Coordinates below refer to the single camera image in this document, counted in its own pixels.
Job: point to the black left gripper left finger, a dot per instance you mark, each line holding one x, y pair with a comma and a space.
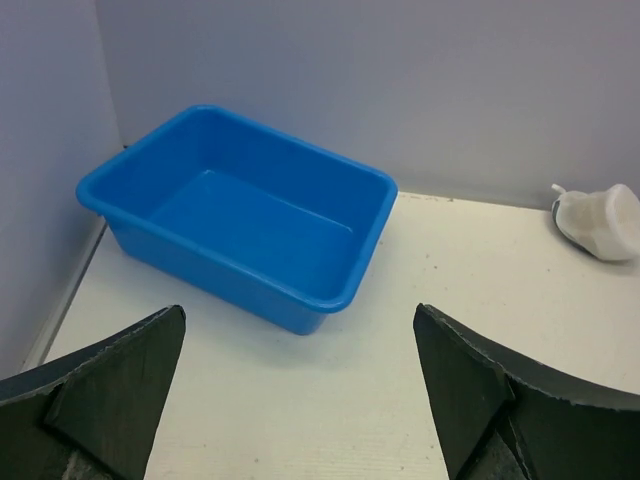
93, 413

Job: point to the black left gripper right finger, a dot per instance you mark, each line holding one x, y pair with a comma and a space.
502, 415

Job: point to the white mesh laundry bag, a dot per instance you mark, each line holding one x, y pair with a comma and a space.
604, 223

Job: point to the blue plastic bin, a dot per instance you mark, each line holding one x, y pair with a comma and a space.
270, 223

